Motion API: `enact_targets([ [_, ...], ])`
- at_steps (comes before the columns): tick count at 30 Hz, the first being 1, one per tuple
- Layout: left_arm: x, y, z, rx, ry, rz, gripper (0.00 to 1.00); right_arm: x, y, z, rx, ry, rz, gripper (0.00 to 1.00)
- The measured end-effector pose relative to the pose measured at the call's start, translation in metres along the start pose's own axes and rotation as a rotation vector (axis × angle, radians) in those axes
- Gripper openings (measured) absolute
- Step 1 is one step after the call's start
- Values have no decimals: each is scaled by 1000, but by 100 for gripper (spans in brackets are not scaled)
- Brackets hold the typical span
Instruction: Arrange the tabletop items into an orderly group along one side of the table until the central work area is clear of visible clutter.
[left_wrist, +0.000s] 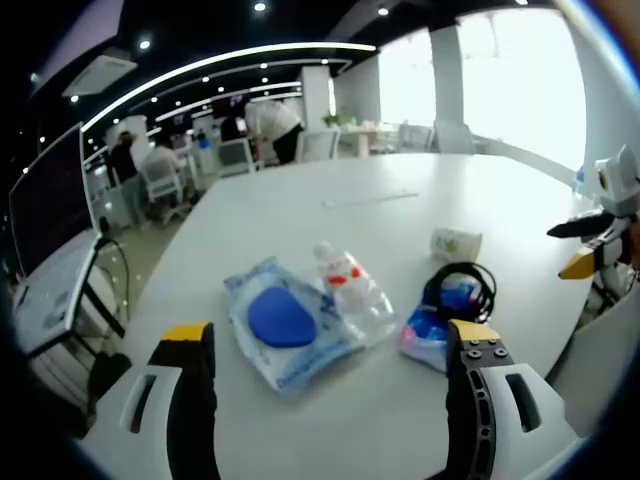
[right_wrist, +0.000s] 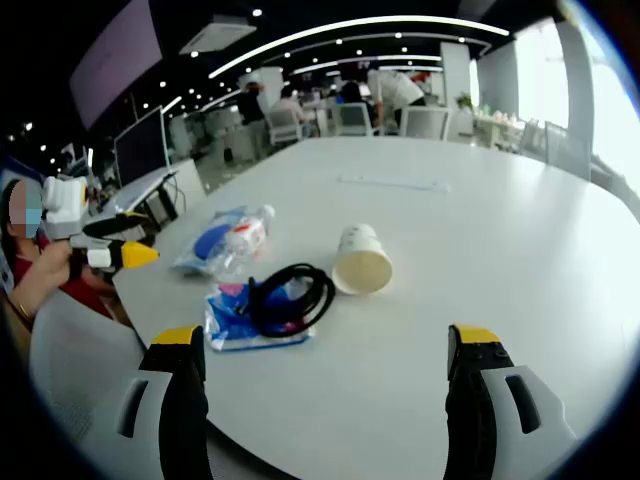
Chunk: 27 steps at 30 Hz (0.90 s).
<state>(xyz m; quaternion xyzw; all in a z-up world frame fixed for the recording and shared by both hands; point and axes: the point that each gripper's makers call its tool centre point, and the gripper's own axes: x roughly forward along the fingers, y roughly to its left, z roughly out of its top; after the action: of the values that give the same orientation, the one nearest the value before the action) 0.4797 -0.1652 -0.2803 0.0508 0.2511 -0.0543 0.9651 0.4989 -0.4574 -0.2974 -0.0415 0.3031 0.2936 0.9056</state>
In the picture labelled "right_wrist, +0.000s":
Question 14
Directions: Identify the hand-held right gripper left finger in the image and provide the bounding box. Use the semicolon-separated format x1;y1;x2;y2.
89;323;214;480

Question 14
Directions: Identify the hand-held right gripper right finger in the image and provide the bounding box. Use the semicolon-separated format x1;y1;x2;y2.
443;323;579;480

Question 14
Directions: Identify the blue and white wipes packet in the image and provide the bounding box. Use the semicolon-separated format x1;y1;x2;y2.
170;205;251;276

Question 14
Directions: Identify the blue floral tissue pack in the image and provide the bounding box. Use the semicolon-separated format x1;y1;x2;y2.
202;280;316;354

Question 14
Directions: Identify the clear plastic water bottle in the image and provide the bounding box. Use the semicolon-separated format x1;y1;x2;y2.
199;203;277;281

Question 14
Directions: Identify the white paper cup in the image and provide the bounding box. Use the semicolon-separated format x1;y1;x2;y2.
330;222;394;297

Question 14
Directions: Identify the black cable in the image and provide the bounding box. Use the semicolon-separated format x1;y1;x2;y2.
234;263;337;339

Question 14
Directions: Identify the person's left hand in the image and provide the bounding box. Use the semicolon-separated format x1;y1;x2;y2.
30;240;85;282

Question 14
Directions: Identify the white side desk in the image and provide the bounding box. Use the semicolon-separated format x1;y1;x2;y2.
89;167;181;234

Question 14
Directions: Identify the dark computer monitor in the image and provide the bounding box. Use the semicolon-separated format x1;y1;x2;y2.
113;104;174;189

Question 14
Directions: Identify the white table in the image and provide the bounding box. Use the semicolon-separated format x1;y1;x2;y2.
110;135;640;480

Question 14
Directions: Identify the white office chair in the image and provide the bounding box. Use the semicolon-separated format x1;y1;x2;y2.
332;102;376;136
264;107;305;146
543;119;594;182
399;105;451;142

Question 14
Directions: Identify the ceiling air conditioner vent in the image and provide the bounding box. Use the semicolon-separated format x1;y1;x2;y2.
178;14;259;56

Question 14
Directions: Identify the white built-in power strip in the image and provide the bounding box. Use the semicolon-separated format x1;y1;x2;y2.
338;172;452;195

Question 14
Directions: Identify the large wall screen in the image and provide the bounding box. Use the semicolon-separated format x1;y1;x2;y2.
68;0;165;132

